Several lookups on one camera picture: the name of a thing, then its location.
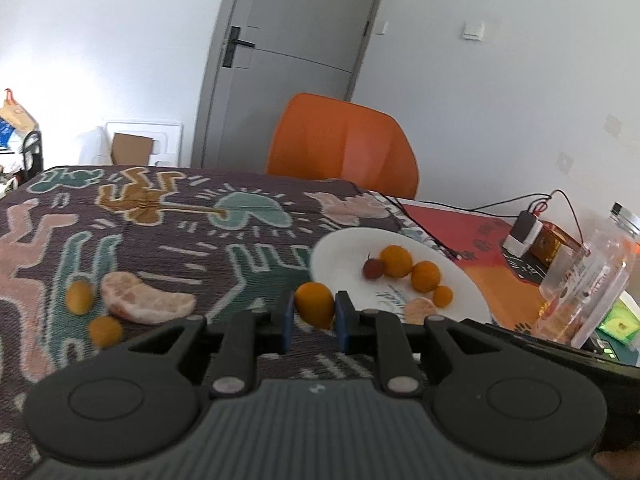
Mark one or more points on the grey door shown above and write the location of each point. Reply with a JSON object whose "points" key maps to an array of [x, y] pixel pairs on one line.
{"points": [[312, 46]]}

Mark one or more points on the cardboard box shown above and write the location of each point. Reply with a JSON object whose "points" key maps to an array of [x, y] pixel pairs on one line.
{"points": [[129, 150]]}

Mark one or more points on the orange red cartoon mat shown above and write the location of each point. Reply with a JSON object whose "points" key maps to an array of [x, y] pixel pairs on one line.
{"points": [[509, 285]]}

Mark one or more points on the dark red small fruit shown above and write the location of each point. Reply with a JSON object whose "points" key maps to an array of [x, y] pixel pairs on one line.
{"points": [[373, 269]]}

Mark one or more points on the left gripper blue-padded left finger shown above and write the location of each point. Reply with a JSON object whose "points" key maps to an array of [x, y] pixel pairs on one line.
{"points": [[247, 336]]}

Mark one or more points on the white foam board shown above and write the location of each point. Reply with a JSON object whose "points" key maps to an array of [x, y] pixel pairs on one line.
{"points": [[166, 138]]}

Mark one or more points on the small orange kumquat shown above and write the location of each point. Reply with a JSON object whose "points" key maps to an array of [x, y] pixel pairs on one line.
{"points": [[105, 332]]}

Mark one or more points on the person's right hand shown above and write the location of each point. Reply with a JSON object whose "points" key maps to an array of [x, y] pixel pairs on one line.
{"points": [[621, 464]]}

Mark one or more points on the small tangerine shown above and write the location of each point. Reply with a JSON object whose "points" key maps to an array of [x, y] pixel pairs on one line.
{"points": [[442, 296]]}

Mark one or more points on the netted pomelo piece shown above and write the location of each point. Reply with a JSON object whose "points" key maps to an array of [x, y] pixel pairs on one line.
{"points": [[417, 310]]}

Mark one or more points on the pile of bags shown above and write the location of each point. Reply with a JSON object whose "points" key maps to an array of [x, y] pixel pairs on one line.
{"points": [[16, 123]]}

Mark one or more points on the black door handle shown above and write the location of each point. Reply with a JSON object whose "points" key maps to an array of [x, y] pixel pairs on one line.
{"points": [[234, 41]]}

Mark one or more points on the green packet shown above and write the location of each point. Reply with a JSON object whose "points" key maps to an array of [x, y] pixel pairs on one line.
{"points": [[622, 322]]}

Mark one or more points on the white power adapter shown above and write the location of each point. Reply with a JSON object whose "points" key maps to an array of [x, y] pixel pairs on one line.
{"points": [[522, 234]]}

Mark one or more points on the black cart handle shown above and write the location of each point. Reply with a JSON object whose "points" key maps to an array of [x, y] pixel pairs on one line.
{"points": [[32, 156]]}

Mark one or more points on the large orange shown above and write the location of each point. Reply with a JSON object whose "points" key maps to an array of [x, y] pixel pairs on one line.
{"points": [[398, 261], [425, 276]]}

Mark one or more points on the white wall switch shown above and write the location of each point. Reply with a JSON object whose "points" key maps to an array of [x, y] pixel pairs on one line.
{"points": [[474, 30]]}

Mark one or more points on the orange chair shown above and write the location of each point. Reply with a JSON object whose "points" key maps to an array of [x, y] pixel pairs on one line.
{"points": [[321, 138]]}

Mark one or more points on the clear plastic jar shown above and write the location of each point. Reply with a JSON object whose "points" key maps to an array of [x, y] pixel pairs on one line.
{"points": [[597, 276]]}

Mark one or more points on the white ceramic bowl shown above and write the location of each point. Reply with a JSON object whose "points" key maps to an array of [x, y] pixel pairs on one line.
{"points": [[338, 258]]}

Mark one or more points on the yellow-green small fruit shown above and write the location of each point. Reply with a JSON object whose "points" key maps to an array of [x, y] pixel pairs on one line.
{"points": [[315, 305]]}

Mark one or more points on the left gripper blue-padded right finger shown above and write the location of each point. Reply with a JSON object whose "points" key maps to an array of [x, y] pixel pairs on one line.
{"points": [[380, 335]]}

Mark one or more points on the patterned woven table blanket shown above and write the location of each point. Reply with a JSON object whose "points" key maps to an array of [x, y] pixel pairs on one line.
{"points": [[234, 241]]}

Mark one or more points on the yellow small fruit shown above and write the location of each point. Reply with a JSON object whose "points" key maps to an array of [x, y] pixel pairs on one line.
{"points": [[79, 297]]}

